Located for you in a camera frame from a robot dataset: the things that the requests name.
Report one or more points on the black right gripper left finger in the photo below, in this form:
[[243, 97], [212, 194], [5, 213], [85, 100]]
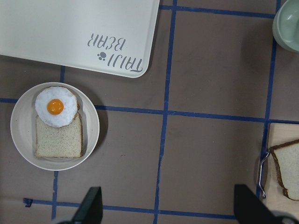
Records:
[[91, 209]]

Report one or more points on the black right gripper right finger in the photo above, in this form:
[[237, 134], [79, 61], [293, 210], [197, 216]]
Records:
[[248, 209]]

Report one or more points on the brown crust bread slice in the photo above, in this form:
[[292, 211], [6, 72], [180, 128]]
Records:
[[286, 161]]

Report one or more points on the cream round plate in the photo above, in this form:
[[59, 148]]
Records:
[[23, 128]]

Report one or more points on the bread slice on plate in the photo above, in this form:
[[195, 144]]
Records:
[[59, 142]]

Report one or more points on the wooden cutting board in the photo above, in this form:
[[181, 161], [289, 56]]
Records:
[[271, 194]]

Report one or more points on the fake fried egg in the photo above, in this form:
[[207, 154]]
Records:
[[56, 106]]

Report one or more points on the cream bear tray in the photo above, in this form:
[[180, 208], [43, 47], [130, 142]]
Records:
[[108, 36]]

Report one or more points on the green ceramic bowl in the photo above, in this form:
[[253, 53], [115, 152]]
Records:
[[285, 26]]

